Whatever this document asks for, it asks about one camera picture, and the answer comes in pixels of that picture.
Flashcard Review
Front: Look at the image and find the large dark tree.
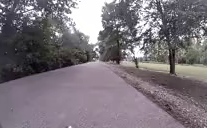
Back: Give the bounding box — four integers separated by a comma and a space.
97, 0, 144, 66

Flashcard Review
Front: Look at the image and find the small thin tree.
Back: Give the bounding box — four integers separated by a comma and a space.
130, 46, 141, 70

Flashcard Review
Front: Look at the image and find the grey asphalt path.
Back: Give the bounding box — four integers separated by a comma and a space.
0, 60, 187, 128

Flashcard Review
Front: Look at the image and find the large thick-trunked tree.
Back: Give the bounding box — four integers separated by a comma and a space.
140, 0, 207, 76

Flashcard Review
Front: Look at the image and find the leaf-strewn dirt verge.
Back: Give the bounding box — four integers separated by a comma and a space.
104, 61, 207, 128

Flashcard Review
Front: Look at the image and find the dense wood of trees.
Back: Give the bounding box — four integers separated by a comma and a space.
0, 0, 99, 87

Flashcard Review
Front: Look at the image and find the green grass lawn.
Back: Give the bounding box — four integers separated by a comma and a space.
120, 60, 207, 83

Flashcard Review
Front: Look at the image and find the distant row of trees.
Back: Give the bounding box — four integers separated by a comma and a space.
142, 36, 207, 66

